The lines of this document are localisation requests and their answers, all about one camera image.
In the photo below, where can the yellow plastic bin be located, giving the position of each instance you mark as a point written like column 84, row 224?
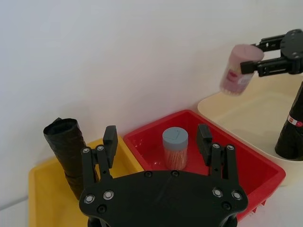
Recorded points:
column 52, row 203

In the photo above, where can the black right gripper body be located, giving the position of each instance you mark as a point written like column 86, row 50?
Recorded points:
column 293, row 50

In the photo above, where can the clear jar with pink lid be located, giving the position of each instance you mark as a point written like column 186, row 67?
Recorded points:
column 239, row 71

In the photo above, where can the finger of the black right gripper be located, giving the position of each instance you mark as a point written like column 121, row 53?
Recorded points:
column 270, row 43
column 270, row 66

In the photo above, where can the plain black bag roll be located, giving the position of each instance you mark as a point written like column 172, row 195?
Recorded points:
column 68, row 146

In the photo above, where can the cream plastic bin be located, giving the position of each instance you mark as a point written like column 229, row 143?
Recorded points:
column 246, row 113

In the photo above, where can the red plastic bin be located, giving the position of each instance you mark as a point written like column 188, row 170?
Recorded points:
column 248, row 170

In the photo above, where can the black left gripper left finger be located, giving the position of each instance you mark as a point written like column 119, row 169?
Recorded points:
column 107, row 153

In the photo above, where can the clear jar with blue lid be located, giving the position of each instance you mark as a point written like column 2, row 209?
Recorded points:
column 175, row 146

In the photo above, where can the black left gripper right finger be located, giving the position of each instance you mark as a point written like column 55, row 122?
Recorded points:
column 204, row 146

